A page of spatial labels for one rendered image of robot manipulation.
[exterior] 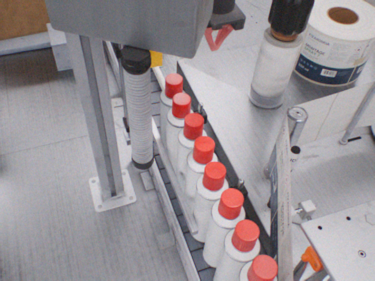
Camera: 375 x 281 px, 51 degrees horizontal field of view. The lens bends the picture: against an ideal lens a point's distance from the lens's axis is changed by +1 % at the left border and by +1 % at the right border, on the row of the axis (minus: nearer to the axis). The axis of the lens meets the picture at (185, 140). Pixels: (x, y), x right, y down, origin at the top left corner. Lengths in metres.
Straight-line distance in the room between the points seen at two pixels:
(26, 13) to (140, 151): 0.75
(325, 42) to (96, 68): 0.61
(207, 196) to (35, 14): 0.81
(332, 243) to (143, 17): 0.33
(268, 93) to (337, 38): 0.20
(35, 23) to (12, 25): 0.06
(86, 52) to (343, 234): 0.41
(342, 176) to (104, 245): 0.52
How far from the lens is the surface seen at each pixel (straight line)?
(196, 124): 0.63
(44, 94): 1.09
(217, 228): 0.60
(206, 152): 0.60
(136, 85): 0.46
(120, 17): 0.43
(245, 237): 0.53
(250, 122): 0.93
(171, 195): 0.79
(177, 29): 0.41
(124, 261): 0.79
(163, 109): 0.74
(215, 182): 0.58
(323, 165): 0.90
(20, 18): 1.23
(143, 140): 0.53
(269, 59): 0.88
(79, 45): 0.55
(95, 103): 0.63
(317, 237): 0.49
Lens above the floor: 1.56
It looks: 51 degrees down
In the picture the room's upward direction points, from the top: 4 degrees clockwise
